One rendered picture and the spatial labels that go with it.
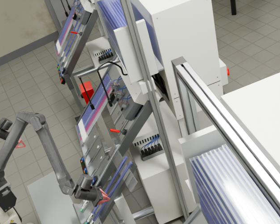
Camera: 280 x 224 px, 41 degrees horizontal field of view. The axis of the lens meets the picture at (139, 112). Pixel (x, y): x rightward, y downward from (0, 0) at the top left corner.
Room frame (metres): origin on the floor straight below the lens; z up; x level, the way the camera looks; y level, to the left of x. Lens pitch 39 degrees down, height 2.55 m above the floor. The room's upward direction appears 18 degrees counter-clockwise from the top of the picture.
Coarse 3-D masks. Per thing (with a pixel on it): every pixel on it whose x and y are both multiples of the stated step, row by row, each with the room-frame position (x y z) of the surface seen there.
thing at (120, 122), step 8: (112, 72) 2.31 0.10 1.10; (112, 80) 2.24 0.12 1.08; (112, 104) 2.06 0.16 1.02; (112, 112) 2.00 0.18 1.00; (120, 112) 1.91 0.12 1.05; (120, 120) 1.86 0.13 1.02; (128, 120) 1.78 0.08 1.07; (120, 128) 1.81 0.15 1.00; (128, 128) 1.74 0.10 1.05; (120, 136) 1.76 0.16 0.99
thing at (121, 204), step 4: (120, 196) 1.44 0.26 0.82; (116, 200) 1.42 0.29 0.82; (120, 200) 1.43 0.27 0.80; (124, 200) 1.43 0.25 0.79; (116, 204) 1.42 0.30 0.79; (120, 204) 1.43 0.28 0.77; (124, 204) 1.43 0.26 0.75; (120, 208) 1.42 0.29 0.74; (124, 208) 1.43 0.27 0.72; (128, 208) 1.43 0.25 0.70; (120, 212) 1.42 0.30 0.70; (124, 212) 1.43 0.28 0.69; (128, 212) 1.43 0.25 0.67; (124, 216) 1.42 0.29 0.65; (128, 216) 1.43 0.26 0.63; (132, 216) 1.43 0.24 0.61; (124, 220) 1.42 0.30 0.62; (128, 220) 1.43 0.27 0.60; (132, 220) 1.43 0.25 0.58
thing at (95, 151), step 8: (96, 128) 2.07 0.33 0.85; (88, 136) 2.10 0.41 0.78; (96, 136) 2.00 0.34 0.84; (88, 144) 2.04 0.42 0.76; (96, 144) 1.94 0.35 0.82; (88, 152) 1.97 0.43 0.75; (96, 152) 1.88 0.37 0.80; (104, 152) 1.81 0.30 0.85; (88, 160) 1.91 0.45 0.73; (96, 160) 1.83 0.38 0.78; (104, 160) 1.75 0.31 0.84; (96, 168) 1.77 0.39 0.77
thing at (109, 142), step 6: (84, 84) 2.77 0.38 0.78; (90, 84) 2.74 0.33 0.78; (84, 90) 2.69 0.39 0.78; (90, 90) 2.67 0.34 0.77; (84, 96) 2.67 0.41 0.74; (90, 96) 2.67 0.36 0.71; (102, 120) 2.71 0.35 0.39; (102, 126) 2.71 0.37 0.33; (102, 132) 2.71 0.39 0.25; (108, 132) 2.71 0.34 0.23; (108, 138) 2.71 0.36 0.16; (114, 138) 2.85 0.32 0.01; (108, 144) 2.71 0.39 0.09; (108, 156) 2.63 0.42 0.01
